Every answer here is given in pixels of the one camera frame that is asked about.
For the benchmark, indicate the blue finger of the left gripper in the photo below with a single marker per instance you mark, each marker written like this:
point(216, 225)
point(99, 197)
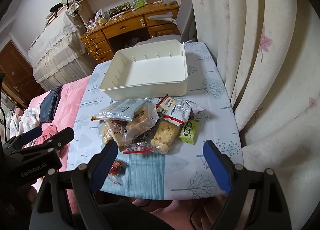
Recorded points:
point(25, 138)
point(59, 140)

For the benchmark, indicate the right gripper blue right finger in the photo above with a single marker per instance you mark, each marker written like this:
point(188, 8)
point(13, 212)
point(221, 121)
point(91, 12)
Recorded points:
point(233, 179)

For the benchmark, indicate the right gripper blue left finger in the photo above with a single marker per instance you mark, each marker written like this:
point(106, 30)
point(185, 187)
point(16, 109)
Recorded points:
point(88, 178)

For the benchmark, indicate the red candy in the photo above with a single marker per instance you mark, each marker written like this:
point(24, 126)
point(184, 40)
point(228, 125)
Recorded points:
point(117, 172)

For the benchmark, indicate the red-edged clear dark snack packet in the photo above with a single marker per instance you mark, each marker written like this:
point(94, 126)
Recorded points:
point(141, 144)

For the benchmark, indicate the light blue snack bag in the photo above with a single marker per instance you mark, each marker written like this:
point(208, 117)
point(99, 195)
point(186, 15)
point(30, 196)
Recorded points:
point(122, 110)

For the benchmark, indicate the clear bag rice crackers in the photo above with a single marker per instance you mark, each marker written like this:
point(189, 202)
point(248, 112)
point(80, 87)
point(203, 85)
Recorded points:
point(164, 136)

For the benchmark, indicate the beige soda cracker packet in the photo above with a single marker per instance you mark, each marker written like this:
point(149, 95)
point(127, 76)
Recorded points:
point(144, 119)

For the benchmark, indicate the white red-striped snack packet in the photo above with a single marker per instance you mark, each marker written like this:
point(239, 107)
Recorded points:
point(178, 111)

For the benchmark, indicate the pink garment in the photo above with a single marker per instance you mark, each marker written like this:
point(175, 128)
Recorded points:
point(48, 133)

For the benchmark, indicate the floral white cloth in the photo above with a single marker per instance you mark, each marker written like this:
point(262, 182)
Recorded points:
point(23, 121)

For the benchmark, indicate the navy folded cloth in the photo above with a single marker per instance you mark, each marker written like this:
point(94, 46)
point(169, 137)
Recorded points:
point(49, 105)

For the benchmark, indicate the leaf-patterned tablecloth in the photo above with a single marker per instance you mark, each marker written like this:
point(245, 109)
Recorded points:
point(183, 172)

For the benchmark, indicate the clear bag puffed cakes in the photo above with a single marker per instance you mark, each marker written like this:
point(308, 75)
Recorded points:
point(112, 130)

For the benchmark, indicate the brown wooden door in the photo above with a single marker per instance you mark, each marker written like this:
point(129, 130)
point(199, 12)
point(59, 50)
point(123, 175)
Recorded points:
point(19, 81)

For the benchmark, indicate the green snack packet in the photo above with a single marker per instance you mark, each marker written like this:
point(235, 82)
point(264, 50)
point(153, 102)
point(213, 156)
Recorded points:
point(188, 132)

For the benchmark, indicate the lace-covered piano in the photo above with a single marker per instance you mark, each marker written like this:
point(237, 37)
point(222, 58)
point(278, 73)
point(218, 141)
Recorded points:
point(58, 56)

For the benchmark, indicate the wooden desk with drawers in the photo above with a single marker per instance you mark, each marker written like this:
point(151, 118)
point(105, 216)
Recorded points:
point(127, 30)

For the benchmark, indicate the white plastic organizer tray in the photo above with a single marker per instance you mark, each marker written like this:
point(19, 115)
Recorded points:
point(150, 70)

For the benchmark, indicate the floral white curtain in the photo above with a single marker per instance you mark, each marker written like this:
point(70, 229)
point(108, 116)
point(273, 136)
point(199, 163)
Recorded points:
point(267, 53)

